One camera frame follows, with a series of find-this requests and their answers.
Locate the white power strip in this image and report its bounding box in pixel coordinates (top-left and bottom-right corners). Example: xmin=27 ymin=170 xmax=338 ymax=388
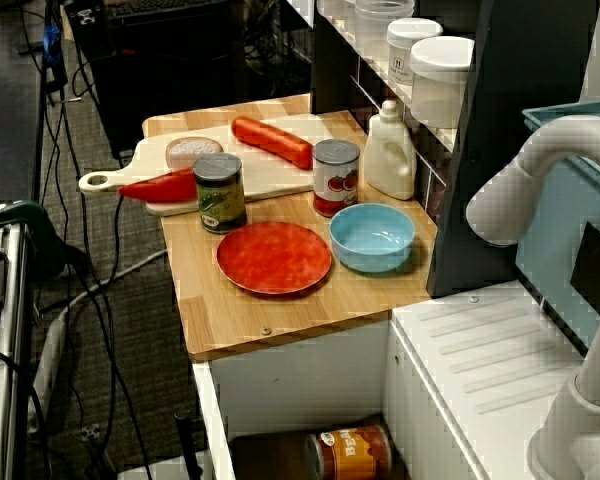
xmin=27 ymin=304 xmax=71 ymax=434

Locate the large white-lidded plastic jar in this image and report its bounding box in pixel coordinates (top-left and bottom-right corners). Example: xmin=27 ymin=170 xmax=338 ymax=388
xmin=409 ymin=35 xmax=475 ymax=129

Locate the green peas can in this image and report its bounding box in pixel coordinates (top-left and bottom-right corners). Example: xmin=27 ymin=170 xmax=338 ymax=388
xmin=192 ymin=152 xmax=247 ymax=235

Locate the thin black cable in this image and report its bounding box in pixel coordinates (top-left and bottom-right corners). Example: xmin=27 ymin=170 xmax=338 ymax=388
xmin=82 ymin=197 xmax=125 ymax=296

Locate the clear lidless plastic jar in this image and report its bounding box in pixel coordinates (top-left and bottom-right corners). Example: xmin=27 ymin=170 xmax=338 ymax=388
xmin=354 ymin=0 xmax=415 ymax=56

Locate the black computer tower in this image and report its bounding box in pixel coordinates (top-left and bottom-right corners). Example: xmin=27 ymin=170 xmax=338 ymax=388
xmin=89 ymin=0 xmax=251 ymax=159

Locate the white cutting board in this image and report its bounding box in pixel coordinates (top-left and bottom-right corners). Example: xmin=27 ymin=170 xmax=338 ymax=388
xmin=78 ymin=112 xmax=341 ymax=217

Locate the salmon sushi toy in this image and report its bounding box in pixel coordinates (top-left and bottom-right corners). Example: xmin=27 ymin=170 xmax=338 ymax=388
xmin=165 ymin=136 xmax=225 ymax=172

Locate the red toy sausage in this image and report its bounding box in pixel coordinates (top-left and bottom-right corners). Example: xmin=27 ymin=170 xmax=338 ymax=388
xmin=231 ymin=115 xmax=315 ymax=170

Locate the white toy sink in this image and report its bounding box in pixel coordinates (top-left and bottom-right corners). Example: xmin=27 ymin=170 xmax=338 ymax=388
xmin=192 ymin=279 xmax=600 ymax=480

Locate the blue tape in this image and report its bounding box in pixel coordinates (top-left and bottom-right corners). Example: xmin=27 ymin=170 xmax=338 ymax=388
xmin=42 ymin=23 xmax=62 ymax=65

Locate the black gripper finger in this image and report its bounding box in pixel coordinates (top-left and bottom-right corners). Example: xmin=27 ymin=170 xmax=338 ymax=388
xmin=62 ymin=0 xmax=116 ymax=60

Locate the light blue bowl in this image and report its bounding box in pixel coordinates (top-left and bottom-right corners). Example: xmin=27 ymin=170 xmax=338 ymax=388
xmin=328 ymin=203 xmax=415 ymax=274

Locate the grey toy faucet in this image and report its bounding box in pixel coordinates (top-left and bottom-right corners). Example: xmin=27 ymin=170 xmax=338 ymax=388
xmin=465 ymin=114 xmax=600 ymax=480

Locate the red toy chili pepper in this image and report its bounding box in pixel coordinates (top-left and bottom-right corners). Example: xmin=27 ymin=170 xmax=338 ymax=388
xmin=117 ymin=167 xmax=199 ymax=204

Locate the silver metal rail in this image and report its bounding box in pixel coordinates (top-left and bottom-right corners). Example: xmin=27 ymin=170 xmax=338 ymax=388
xmin=0 ymin=204 xmax=31 ymax=480

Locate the orange jar in drawer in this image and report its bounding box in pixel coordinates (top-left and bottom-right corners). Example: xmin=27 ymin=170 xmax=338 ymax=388
xmin=304 ymin=424 xmax=394 ymax=480

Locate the black pole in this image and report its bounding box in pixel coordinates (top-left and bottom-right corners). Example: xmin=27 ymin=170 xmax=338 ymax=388
xmin=173 ymin=408 xmax=205 ymax=480

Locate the red orange plate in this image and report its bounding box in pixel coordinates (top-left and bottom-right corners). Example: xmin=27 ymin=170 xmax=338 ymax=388
xmin=216 ymin=221 xmax=333 ymax=295

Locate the white cable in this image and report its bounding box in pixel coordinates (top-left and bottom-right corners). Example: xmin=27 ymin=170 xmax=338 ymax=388
xmin=39 ymin=248 xmax=169 ymax=321

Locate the white toy detergent bottle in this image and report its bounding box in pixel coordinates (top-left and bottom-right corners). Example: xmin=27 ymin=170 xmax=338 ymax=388
xmin=363 ymin=99 xmax=416 ymax=201

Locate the tomato can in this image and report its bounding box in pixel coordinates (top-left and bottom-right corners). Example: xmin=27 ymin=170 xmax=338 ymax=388
xmin=311 ymin=139 xmax=361 ymax=218

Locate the teal plastic bin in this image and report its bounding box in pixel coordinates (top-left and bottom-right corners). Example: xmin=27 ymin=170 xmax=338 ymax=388
xmin=514 ymin=98 xmax=600 ymax=356

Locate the small white-lidded plastic jar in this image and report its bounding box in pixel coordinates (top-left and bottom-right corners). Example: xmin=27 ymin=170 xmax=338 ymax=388
xmin=317 ymin=0 xmax=357 ymax=19
xmin=386 ymin=18 xmax=444 ymax=84

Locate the dark grey shelf unit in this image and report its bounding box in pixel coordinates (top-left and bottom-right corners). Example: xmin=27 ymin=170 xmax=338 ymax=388
xmin=309 ymin=0 xmax=600 ymax=301

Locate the dark green clamp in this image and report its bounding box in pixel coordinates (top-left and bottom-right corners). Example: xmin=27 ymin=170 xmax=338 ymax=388
xmin=0 ymin=199 xmax=69 ymax=281

